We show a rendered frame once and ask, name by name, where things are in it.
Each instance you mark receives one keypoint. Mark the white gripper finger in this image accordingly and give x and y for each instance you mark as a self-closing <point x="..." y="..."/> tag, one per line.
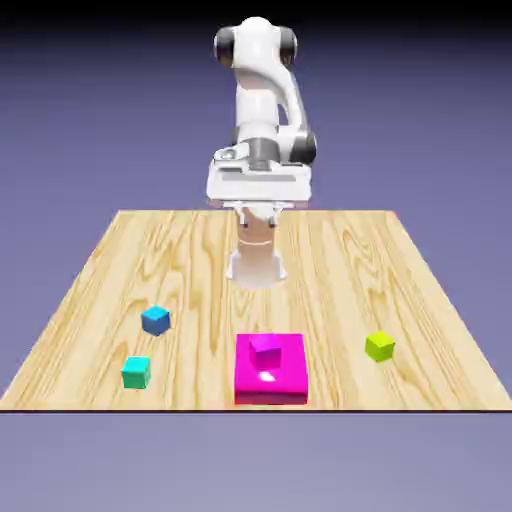
<point x="273" y="216"/>
<point x="242" y="216"/>

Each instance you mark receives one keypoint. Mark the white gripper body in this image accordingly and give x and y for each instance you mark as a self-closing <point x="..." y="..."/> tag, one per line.
<point x="258" y="184"/>

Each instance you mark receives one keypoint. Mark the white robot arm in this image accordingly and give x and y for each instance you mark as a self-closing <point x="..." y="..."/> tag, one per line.
<point x="256" y="76"/>

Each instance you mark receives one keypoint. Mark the small blue cube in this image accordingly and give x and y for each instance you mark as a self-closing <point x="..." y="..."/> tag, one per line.
<point x="155" y="320"/>

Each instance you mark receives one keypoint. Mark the small magenta cube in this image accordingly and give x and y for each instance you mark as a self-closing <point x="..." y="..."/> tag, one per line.
<point x="265" y="352"/>

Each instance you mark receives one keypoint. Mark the small yellow-green cube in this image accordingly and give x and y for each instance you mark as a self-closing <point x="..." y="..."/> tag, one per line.
<point x="379" y="346"/>

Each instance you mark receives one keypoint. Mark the small teal cube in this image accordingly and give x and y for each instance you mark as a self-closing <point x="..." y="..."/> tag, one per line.
<point x="136" y="372"/>

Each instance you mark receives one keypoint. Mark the large magenta box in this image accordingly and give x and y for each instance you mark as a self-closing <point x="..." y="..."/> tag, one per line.
<point x="271" y="380"/>

